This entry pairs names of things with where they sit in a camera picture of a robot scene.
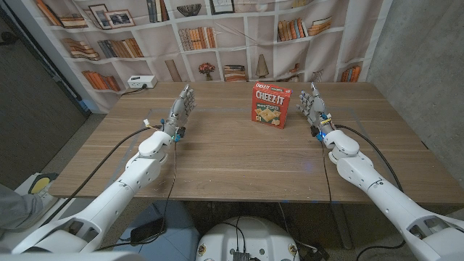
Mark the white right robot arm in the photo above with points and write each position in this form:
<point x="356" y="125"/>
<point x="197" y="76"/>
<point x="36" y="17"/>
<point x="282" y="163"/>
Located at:
<point x="380" y="195"/>

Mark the yellow and black foot pedal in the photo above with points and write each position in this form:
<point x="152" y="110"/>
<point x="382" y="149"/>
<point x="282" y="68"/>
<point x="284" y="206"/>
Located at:
<point x="40" y="184"/>

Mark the grey metal table leg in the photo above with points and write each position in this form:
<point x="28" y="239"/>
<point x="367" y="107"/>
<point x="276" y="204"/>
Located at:
<point x="342" y="224"/>

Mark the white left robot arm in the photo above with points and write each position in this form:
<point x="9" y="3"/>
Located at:
<point x="141" y="174"/>

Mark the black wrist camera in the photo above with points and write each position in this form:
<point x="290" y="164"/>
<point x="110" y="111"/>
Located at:
<point x="315" y="131"/>
<point x="181" y="132"/>

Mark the white power strip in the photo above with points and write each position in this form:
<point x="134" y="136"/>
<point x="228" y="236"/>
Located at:
<point x="141" y="81"/>

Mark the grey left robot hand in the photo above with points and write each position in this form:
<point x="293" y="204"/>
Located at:
<point x="180" y="108"/>

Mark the grey trouser leg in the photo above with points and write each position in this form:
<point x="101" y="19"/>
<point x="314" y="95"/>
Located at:
<point x="18" y="208"/>

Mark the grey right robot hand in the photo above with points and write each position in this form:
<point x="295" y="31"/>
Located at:
<point x="314" y="107"/>

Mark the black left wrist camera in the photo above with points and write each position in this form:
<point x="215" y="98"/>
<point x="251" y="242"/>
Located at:
<point x="181" y="132"/>

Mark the black floor adapter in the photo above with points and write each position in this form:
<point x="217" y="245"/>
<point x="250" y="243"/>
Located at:
<point x="314" y="252"/>

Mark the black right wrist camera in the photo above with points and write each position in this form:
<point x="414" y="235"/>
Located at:
<point x="315" y="131"/>

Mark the white sneaker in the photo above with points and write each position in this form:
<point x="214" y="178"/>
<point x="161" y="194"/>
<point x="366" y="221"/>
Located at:
<point x="46" y="198"/>

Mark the black flat power brick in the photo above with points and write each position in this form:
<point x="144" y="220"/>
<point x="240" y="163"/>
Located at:
<point x="146" y="230"/>

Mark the printed bookshelf backdrop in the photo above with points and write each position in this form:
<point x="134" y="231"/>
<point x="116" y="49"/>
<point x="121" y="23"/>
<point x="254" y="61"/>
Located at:
<point x="232" y="54"/>

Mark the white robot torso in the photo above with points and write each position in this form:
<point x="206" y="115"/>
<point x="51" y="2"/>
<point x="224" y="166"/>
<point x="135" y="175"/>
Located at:
<point x="250" y="235"/>

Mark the white floor platform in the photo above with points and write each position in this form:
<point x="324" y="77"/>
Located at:
<point x="61" y="214"/>

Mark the grey torso connector box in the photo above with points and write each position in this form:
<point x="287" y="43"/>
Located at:
<point x="241" y="256"/>

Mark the red Cheez-It box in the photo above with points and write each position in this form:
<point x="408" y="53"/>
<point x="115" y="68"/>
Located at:
<point x="271" y="107"/>

